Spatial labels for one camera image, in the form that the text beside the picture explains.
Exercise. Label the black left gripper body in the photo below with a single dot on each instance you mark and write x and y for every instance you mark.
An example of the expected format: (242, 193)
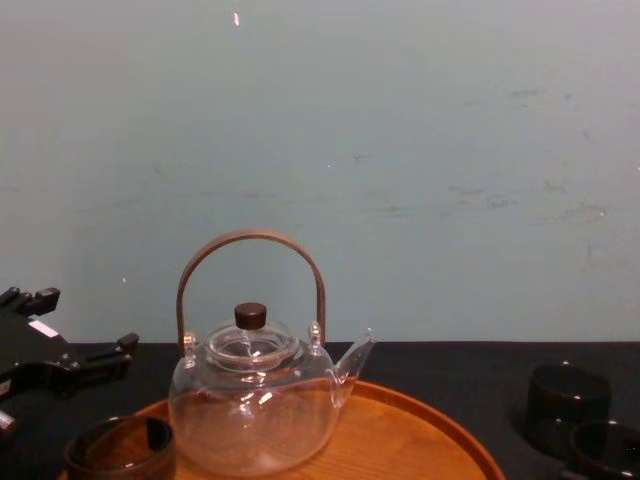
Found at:
(27, 347)

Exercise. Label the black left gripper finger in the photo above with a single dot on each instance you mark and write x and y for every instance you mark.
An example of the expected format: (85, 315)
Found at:
(44, 299)
(102, 362)

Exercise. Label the round wooden tray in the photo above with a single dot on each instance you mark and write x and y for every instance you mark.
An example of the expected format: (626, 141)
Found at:
(400, 435)

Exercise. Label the glass cup with dark band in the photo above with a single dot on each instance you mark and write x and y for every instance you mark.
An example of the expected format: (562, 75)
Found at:
(567, 400)
(120, 450)
(607, 452)

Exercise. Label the glass teapot lid brown knob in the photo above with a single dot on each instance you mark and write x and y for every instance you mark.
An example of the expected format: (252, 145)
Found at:
(250, 316)

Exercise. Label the black table cloth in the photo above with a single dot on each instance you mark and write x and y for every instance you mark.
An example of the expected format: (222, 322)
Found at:
(450, 365)

